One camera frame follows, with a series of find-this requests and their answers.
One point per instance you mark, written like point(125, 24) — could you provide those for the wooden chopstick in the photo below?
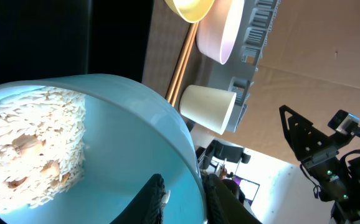
point(182, 56)
point(176, 92)

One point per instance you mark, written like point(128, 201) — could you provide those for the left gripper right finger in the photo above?
point(225, 202)

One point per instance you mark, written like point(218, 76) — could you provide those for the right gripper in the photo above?
point(316, 151)

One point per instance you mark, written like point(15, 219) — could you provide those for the light blue bowl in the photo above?
point(131, 134)

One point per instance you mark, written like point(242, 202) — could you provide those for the yellow plate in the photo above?
point(192, 11)

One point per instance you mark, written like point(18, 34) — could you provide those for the grey dishwasher rack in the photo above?
point(237, 74)

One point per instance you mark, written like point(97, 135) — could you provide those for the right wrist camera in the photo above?
point(343, 122)

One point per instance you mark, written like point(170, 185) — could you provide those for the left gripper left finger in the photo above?
point(147, 206)

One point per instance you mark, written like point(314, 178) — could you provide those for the leftover rice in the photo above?
point(41, 146)

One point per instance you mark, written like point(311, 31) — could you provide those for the pink bowl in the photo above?
point(218, 30)

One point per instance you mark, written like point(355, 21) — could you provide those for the black waste tray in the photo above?
point(57, 38)

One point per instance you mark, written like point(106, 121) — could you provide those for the white cup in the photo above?
point(209, 107)

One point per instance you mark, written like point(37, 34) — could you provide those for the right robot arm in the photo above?
point(346, 200)

